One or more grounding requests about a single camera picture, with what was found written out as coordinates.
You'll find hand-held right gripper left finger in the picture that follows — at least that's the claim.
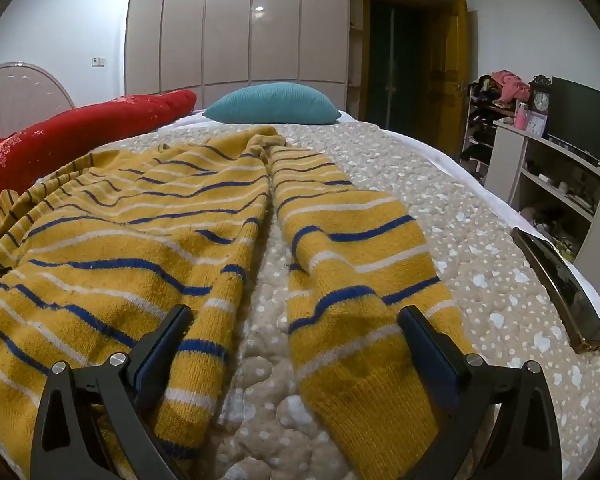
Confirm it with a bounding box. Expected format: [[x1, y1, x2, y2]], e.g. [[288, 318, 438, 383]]
[[30, 304, 194, 480]]

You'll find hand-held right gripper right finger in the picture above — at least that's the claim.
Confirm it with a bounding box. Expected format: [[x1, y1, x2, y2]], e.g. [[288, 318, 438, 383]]
[[398, 305, 564, 480]]

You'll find yellow striped knit sweater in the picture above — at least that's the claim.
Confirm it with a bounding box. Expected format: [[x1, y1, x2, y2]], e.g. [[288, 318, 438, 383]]
[[0, 127, 474, 480]]

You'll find black smartphone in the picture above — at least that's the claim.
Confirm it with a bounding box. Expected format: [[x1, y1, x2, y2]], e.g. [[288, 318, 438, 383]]
[[510, 227, 600, 354]]

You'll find beige dotted bed cover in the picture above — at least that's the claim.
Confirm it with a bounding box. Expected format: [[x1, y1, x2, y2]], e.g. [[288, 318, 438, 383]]
[[0, 121, 600, 480]]

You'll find red patterned quilt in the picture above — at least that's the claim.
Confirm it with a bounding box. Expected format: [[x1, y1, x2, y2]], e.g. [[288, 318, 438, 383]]
[[0, 89, 198, 222]]

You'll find white arched headboard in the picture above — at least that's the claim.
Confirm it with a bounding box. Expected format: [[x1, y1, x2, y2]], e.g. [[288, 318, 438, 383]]
[[0, 62, 76, 142]]

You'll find white shelf unit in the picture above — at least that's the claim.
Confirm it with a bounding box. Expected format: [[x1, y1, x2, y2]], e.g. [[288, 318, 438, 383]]
[[484, 119, 600, 303]]

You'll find shoe rack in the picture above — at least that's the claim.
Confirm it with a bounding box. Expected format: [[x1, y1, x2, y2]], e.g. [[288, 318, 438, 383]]
[[459, 75, 506, 177]]

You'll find yellow wooden door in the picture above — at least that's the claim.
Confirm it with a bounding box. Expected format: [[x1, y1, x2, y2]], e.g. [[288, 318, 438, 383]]
[[424, 0, 469, 161]]

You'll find teal pillow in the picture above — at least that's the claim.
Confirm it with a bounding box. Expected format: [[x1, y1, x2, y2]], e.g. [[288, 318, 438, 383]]
[[202, 83, 342, 126]]

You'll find dark ornate table clock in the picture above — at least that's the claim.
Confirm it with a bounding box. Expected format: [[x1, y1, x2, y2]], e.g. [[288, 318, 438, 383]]
[[528, 74, 552, 114]]

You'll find pink crumpled cloth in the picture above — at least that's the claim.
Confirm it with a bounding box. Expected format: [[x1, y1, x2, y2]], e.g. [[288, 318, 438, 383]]
[[490, 68, 531, 104]]

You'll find dark flat screen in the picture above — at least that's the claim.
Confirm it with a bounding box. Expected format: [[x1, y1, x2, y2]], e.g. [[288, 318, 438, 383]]
[[547, 76, 600, 167]]

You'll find beige panelled wardrobe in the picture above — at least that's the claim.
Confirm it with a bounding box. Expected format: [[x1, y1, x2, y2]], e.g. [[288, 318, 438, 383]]
[[124, 0, 352, 112]]

